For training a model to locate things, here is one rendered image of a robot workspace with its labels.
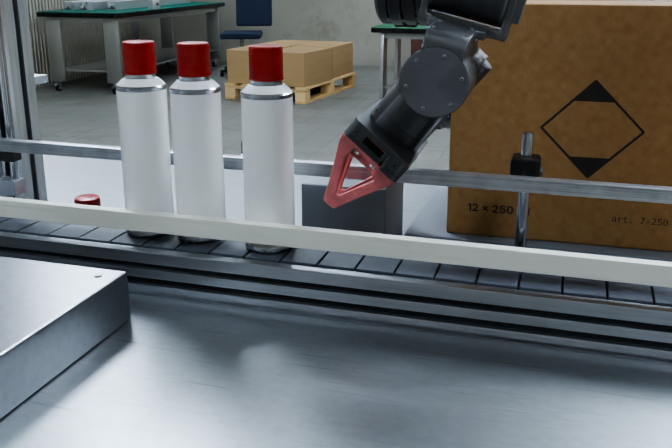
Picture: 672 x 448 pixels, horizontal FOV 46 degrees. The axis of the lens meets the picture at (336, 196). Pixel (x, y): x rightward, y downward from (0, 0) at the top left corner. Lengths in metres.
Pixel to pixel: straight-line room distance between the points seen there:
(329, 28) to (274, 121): 9.04
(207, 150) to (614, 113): 0.44
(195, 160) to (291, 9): 9.14
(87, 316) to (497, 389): 0.36
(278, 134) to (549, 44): 0.32
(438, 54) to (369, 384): 0.27
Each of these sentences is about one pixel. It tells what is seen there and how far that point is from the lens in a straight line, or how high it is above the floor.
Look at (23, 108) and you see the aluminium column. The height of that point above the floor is 0.98.
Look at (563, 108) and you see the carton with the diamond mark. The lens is 0.91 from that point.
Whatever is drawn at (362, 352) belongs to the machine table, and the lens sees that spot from 0.71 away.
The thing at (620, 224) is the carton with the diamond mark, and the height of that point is 0.88.
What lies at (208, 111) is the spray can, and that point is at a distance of 0.80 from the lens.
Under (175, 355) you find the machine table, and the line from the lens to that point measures 0.72.
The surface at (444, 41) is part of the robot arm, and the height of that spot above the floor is 1.10.
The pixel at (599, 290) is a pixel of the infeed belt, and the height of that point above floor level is 0.88.
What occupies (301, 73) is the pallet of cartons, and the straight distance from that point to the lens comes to 6.95.
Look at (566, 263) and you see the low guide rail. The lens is 0.72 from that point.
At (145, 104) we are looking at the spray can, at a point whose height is 1.02.
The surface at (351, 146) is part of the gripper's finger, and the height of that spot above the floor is 1.00.
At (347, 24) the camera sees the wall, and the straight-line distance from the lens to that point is 9.73.
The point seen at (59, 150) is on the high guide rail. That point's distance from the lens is 0.96.
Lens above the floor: 1.16
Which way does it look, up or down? 16 degrees down
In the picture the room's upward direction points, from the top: straight up
